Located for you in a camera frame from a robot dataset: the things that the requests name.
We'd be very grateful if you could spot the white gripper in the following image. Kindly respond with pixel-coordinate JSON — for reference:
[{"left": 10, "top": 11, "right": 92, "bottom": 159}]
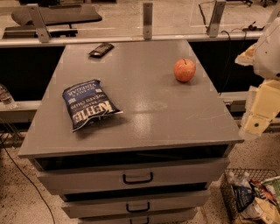
[{"left": 234, "top": 44, "right": 280, "bottom": 140}]

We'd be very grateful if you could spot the blue kettle chip bag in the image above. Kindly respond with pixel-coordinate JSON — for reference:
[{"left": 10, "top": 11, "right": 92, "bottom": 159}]
[{"left": 62, "top": 80, "right": 122, "bottom": 132}]

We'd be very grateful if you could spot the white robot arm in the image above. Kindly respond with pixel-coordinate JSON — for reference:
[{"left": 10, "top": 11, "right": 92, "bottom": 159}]
[{"left": 234, "top": 17, "right": 280, "bottom": 140}]

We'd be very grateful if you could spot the red apple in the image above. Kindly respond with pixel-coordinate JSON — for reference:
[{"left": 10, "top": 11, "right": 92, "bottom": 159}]
[{"left": 173, "top": 59, "right": 196, "bottom": 82}]

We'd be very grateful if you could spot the green snack bag in basket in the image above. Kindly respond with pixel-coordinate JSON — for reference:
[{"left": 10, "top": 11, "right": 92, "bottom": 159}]
[{"left": 262, "top": 176, "right": 280, "bottom": 205}]

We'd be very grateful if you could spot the blue snack bag in basket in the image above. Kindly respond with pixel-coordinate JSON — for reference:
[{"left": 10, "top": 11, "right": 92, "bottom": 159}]
[{"left": 232, "top": 185, "right": 255, "bottom": 213}]

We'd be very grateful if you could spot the red snack bag in basket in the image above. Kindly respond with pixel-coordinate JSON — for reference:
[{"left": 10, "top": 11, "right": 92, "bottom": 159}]
[{"left": 249, "top": 179, "right": 277, "bottom": 205}]

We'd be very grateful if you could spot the tan snack bag in basket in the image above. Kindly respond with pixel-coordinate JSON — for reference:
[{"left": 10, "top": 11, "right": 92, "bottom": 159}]
[{"left": 241, "top": 198, "right": 280, "bottom": 224}]

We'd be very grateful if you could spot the plastic bottle in basket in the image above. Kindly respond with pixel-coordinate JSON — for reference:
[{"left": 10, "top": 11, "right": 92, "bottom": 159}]
[{"left": 227, "top": 171, "right": 250, "bottom": 188}]

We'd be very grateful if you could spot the grey drawer cabinet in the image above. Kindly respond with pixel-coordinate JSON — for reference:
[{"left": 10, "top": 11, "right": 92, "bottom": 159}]
[{"left": 17, "top": 39, "right": 245, "bottom": 224}]

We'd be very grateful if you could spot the dark snack bar wrapper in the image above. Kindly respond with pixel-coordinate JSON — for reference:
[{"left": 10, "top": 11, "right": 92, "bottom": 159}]
[{"left": 89, "top": 43, "right": 114, "bottom": 58}]

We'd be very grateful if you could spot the bottom grey drawer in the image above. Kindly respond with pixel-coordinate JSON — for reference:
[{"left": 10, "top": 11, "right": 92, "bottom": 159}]
[{"left": 78, "top": 207, "right": 197, "bottom": 224}]

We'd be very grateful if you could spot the grey drawer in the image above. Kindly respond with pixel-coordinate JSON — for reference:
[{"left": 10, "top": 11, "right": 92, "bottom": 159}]
[
  {"left": 38, "top": 157, "right": 229, "bottom": 195},
  {"left": 62, "top": 190, "right": 210, "bottom": 219},
  {"left": 78, "top": 207, "right": 197, "bottom": 224}
]

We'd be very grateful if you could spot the middle grey drawer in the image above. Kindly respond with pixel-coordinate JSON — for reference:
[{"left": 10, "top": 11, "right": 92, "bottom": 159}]
[{"left": 62, "top": 190, "right": 210, "bottom": 219}]

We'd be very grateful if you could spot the top grey drawer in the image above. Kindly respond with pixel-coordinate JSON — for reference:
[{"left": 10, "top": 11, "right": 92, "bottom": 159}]
[{"left": 38, "top": 157, "right": 229, "bottom": 195}]

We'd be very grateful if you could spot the clear water bottle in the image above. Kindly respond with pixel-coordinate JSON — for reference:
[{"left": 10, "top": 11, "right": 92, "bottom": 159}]
[{"left": 0, "top": 84, "right": 17, "bottom": 109}]

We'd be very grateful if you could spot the right metal bracket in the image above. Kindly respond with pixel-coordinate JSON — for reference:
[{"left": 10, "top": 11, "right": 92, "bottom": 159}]
[{"left": 206, "top": 0, "right": 226, "bottom": 38}]

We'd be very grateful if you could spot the metal bracket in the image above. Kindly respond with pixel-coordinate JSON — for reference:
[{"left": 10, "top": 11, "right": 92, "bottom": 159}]
[
  {"left": 206, "top": 0, "right": 226, "bottom": 38},
  {"left": 143, "top": 3, "right": 153, "bottom": 39},
  {"left": 26, "top": 3, "right": 51, "bottom": 43}
]

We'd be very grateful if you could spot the wire basket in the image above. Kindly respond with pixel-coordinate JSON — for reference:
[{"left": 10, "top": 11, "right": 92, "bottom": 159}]
[{"left": 220, "top": 168, "right": 277, "bottom": 224}]

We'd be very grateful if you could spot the middle metal bracket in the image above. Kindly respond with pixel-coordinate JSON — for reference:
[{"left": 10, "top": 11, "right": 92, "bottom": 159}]
[{"left": 143, "top": 3, "right": 153, "bottom": 39}]

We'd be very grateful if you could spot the left metal bracket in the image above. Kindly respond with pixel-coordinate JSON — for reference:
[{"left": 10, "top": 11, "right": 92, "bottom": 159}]
[{"left": 26, "top": 3, "right": 51, "bottom": 43}]

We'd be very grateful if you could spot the black floor cable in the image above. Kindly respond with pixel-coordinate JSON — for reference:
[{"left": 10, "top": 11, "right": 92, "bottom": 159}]
[{"left": 0, "top": 136, "right": 57, "bottom": 224}]

